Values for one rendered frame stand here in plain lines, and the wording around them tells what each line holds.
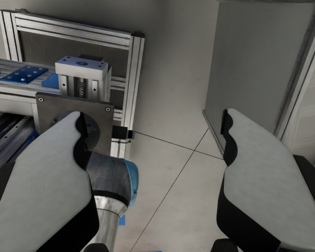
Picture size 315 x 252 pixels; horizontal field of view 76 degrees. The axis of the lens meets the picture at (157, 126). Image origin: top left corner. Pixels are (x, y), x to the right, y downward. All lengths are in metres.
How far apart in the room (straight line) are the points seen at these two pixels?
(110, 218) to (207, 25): 1.43
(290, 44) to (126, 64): 0.96
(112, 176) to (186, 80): 1.31
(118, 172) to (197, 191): 2.05
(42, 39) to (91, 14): 0.37
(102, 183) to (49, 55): 1.18
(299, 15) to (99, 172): 0.74
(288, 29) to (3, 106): 0.99
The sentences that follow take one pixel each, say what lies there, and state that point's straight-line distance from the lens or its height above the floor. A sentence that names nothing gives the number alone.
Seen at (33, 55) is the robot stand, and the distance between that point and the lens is 1.60.
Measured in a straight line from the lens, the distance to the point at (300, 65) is 0.77.
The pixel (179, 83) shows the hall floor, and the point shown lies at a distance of 1.70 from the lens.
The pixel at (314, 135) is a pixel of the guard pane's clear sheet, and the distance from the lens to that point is 0.74.
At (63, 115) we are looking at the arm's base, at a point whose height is 1.06.
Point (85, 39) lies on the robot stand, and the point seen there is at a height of 0.23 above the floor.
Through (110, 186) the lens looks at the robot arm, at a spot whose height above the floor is 1.26.
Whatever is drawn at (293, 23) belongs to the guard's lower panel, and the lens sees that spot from 0.84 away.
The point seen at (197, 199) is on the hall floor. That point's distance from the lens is 2.62.
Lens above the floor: 1.59
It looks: 58 degrees down
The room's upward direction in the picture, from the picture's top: 176 degrees clockwise
